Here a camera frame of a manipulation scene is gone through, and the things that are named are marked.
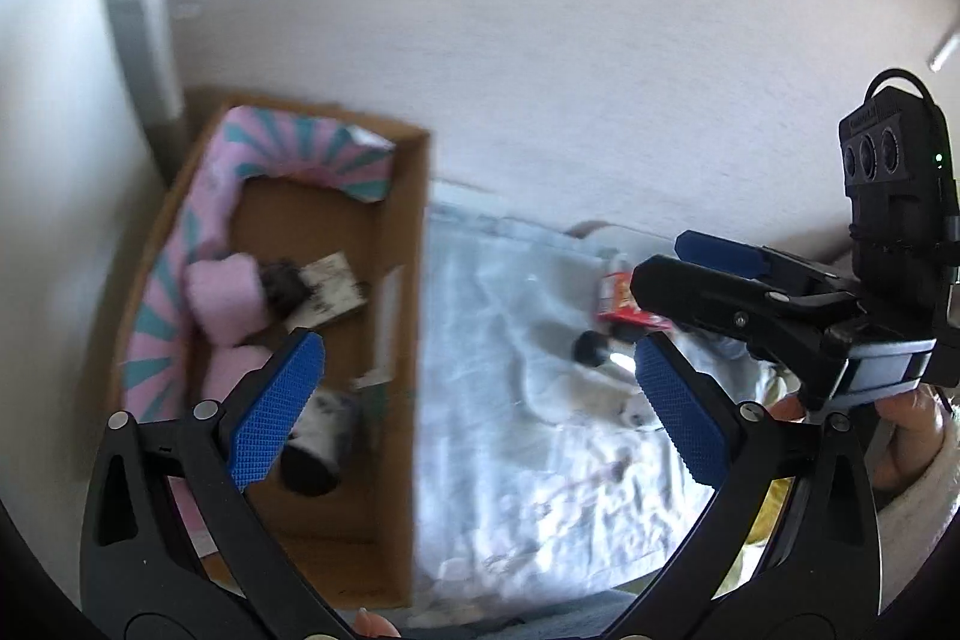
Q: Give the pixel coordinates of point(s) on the floral cloth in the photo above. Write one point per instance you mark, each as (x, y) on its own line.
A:
(510, 445)

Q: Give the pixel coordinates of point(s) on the black white cylinder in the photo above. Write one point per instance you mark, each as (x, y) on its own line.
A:
(326, 441)

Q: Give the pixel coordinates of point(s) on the dark grey fuzzy sock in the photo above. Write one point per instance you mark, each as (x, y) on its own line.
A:
(281, 286)

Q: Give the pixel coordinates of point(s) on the person's right hand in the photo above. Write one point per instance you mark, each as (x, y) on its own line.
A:
(907, 434)

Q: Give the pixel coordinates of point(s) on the pink patterned cardboard box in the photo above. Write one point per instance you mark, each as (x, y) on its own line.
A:
(330, 535)

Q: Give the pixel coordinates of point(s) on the person's right forearm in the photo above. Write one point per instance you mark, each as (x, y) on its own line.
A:
(922, 524)

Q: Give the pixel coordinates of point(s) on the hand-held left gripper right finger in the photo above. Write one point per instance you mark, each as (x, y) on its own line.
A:
(679, 415)

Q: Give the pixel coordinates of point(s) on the person's left hand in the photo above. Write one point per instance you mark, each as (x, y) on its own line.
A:
(375, 626)

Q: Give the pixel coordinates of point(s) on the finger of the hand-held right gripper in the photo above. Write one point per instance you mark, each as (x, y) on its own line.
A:
(720, 250)
(712, 299)

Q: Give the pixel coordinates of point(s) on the white printed tissue packet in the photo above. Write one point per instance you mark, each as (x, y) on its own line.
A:
(330, 291)

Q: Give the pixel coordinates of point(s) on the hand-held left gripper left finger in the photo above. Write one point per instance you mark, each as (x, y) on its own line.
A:
(277, 415)

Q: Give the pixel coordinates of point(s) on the cow print sock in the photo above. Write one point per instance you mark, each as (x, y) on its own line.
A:
(634, 413)

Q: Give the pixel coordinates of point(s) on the red printed box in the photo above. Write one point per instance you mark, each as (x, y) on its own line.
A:
(619, 302)

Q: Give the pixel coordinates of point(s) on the silver tube with black cap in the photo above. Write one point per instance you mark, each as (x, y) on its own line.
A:
(591, 347)

